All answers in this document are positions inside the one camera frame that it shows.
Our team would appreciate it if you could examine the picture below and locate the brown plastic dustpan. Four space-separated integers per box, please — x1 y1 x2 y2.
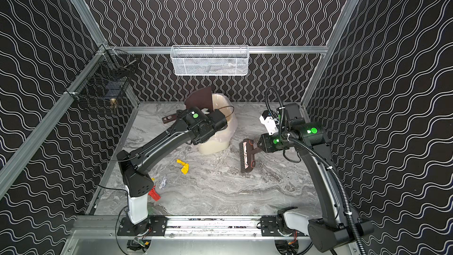
162 86 214 124

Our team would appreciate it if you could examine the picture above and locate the yellow paper scrap centre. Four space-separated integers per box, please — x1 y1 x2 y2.
176 159 189 175

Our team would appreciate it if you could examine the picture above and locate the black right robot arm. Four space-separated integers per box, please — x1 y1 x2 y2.
257 103 374 255

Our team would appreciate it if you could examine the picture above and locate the red paper scrap left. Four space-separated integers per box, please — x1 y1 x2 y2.
148 186 161 201

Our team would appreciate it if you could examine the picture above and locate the black wire wall basket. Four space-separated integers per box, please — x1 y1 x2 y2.
71 50 138 116

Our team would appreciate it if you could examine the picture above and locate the brown cartoon-face hand broom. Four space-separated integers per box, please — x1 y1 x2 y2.
239 139 263 173

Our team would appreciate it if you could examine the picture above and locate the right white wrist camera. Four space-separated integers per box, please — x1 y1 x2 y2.
259 110 278 135

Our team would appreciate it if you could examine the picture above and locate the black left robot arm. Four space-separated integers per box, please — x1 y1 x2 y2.
116 107 228 224

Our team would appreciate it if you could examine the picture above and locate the white wire wall basket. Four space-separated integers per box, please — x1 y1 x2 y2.
170 45 250 76

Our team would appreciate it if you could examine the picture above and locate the small brass bell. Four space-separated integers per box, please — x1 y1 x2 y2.
110 98 118 111

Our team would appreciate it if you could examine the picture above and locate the cream trash bin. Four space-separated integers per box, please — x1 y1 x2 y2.
196 93 237 155

